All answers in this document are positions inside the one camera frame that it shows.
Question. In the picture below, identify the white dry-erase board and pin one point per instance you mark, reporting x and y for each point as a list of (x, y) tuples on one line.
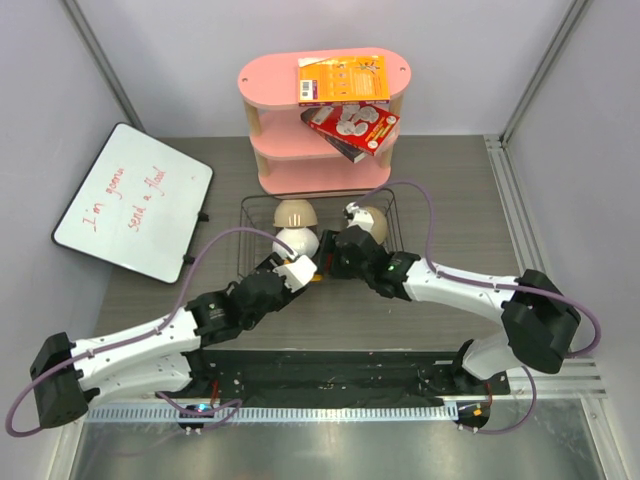
[(138, 205)]

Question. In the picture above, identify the red book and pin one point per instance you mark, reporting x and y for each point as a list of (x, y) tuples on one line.
[(354, 131)]

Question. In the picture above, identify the tan bowl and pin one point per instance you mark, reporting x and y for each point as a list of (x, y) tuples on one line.
[(379, 231)]

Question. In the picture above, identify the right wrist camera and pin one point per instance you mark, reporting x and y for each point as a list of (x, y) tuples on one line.
[(356, 215)]

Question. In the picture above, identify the white ribbed bowl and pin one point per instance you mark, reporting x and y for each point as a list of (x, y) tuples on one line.
[(302, 240)]

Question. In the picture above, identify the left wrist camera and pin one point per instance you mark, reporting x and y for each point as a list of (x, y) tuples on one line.
[(298, 273)]

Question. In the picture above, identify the white slotted cable duct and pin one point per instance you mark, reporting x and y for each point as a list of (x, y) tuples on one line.
[(158, 413)]

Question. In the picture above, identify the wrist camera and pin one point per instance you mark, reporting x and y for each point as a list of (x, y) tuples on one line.
[(298, 273), (356, 215)]

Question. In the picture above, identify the orange book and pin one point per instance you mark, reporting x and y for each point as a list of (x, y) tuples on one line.
[(351, 79)]

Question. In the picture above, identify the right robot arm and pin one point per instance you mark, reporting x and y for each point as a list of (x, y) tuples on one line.
[(537, 326)]

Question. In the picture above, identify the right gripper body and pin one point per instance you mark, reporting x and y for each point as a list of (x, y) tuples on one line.
[(343, 270)]

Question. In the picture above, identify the beige speckled bowl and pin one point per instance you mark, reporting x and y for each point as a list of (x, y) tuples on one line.
[(295, 213)]

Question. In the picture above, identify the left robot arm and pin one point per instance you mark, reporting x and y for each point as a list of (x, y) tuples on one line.
[(72, 377)]

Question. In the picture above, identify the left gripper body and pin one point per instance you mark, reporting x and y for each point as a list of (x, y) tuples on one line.
[(283, 298)]

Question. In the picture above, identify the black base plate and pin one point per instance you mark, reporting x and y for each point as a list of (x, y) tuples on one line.
[(333, 379)]

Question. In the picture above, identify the black wire dish rack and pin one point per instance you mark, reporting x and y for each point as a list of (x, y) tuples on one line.
[(258, 212)]

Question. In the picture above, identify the pink three-tier shelf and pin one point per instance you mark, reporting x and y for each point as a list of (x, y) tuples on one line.
[(293, 159)]

